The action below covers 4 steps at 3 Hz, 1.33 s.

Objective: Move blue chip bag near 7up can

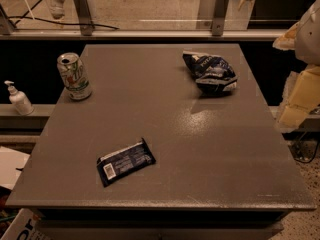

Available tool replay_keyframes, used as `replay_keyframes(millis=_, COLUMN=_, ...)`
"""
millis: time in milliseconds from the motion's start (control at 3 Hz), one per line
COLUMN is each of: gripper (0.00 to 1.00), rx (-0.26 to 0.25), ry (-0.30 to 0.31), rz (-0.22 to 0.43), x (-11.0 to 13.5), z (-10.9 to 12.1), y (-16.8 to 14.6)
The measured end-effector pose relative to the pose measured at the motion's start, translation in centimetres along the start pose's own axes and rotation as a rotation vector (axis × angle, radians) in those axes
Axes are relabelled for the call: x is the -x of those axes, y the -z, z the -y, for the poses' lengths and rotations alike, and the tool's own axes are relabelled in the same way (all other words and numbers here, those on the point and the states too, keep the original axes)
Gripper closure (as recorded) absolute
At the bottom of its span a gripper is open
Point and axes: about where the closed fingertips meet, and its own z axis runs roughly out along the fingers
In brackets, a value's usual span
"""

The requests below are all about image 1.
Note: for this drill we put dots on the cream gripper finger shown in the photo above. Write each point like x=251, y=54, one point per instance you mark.
x=286, y=41
x=301, y=95

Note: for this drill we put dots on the blue chip bag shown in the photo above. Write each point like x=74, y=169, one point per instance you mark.
x=212, y=73

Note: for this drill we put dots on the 7up soda can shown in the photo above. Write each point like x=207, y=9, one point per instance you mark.
x=74, y=76

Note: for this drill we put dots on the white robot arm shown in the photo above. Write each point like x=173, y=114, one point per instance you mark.
x=307, y=41

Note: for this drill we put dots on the dark blue snack bar wrapper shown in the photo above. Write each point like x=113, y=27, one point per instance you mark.
x=118, y=164

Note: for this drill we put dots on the white pump lotion bottle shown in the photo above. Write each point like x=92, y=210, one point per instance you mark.
x=19, y=99

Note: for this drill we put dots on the white paper sheet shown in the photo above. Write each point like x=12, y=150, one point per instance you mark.
x=12, y=163

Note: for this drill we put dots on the white cardboard box with print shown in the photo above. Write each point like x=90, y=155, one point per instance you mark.
x=25, y=227

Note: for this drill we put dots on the right metal glass bracket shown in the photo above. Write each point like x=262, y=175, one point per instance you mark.
x=219, y=14

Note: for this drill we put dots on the metal glass bracket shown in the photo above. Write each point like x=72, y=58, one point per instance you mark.
x=84, y=17
x=219, y=14

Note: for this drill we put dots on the left metal glass bracket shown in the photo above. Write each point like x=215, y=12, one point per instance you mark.
x=84, y=17

